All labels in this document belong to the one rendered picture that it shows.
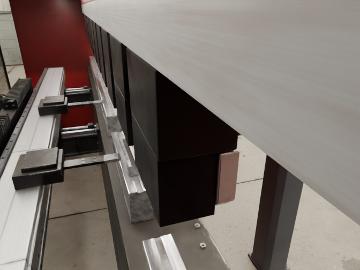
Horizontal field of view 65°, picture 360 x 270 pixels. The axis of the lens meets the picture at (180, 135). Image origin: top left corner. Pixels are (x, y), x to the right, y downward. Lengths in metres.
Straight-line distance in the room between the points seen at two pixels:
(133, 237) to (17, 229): 0.25
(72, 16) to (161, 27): 2.68
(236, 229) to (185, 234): 1.36
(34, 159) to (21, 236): 0.22
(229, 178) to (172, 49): 0.16
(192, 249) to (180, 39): 0.59
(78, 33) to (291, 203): 2.26
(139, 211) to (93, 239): 1.32
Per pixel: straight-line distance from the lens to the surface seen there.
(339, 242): 2.21
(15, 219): 0.70
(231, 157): 0.29
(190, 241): 0.72
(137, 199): 0.73
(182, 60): 0.16
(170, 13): 0.18
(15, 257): 0.61
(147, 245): 0.58
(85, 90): 2.11
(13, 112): 1.32
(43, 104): 1.27
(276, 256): 1.76
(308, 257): 2.02
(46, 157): 0.80
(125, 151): 0.84
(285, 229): 1.65
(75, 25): 2.87
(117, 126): 1.24
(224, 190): 0.31
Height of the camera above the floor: 1.39
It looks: 24 degrees down
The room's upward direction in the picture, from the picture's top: straight up
